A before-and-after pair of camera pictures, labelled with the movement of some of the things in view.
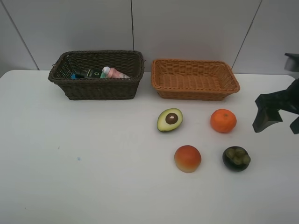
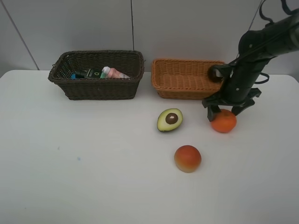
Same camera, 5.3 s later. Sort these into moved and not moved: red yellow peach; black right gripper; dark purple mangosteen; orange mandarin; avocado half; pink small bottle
Moved: black right gripper; dark purple mangosteen
Not moved: avocado half; pink small bottle; orange mandarin; red yellow peach
